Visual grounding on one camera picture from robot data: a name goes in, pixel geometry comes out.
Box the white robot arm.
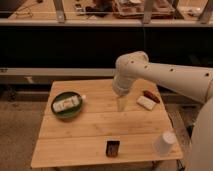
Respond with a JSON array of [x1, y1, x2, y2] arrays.
[[112, 51, 213, 171]]

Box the dark brown eraser block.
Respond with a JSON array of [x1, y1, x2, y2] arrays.
[[106, 141, 120, 157]]

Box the white rectangular block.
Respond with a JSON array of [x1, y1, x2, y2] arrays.
[[137, 96, 156, 110]]

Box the dark red snack bar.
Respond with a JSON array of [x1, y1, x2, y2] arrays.
[[143, 90, 160, 103]]

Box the wooden folding table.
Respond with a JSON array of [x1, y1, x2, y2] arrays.
[[31, 79, 183, 168]]

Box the white tube on plate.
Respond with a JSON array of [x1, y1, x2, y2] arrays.
[[53, 95, 85, 112]]

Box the green round plate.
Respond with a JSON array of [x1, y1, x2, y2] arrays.
[[51, 92, 83, 119]]

